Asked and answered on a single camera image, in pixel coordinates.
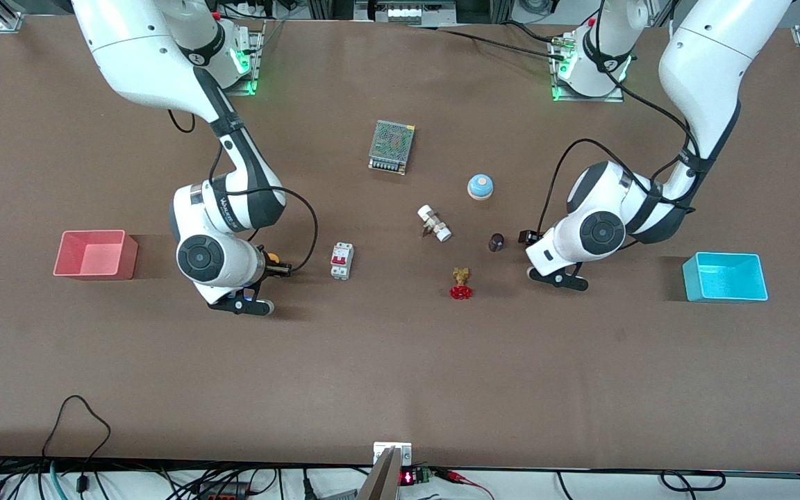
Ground white red circuit breaker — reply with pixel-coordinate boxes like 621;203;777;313
331;242;355;281

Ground white pipe fitting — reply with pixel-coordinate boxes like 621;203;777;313
417;204;453;243

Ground pink plastic bin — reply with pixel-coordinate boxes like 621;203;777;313
53;230;139;281

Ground metal mesh power supply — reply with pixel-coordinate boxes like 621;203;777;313
367;119;416;176

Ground cyan plastic bin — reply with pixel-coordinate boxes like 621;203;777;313
682;252;769;303

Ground grey metal bar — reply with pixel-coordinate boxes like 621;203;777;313
356;447;401;500

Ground grey device with lights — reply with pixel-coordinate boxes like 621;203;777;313
355;0;456;26

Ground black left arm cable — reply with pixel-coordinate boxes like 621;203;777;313
537;0;703;240

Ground brass valve red handle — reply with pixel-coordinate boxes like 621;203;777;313
449;267;474;301

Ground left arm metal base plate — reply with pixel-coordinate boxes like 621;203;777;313
551;35;625;103

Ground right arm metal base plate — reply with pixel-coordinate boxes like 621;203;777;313
219;31;264;97

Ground thin black looped cable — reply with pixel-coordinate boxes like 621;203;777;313
42;395;111;494

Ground black cable on table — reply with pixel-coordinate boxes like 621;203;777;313
407;19;576;62

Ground silver mounting bracket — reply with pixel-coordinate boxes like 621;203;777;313
373;442;413;467

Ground red clip wire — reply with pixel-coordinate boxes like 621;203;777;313
435;469;494;500

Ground black coiled cable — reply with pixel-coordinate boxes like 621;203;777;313
660;471;727;491

